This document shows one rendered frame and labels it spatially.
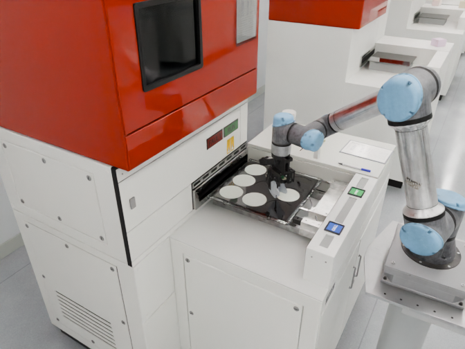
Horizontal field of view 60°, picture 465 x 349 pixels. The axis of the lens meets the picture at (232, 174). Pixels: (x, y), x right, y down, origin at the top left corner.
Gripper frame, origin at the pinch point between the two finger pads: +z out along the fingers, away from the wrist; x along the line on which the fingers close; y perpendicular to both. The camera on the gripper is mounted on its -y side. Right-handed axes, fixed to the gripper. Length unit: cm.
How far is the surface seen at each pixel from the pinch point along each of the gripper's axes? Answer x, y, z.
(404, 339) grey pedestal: 22, 57, 40
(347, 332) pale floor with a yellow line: 41, 19, 92
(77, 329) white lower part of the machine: -84, -40, 74
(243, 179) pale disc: -3.2, -19.3, 2.0
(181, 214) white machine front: -36.0, -12.7, 4.8
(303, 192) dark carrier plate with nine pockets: 12.7, 3.0, 1.9
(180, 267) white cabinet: -41.5, -4.8, 24.3
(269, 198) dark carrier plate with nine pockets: -1.9, -0.9, 1.9
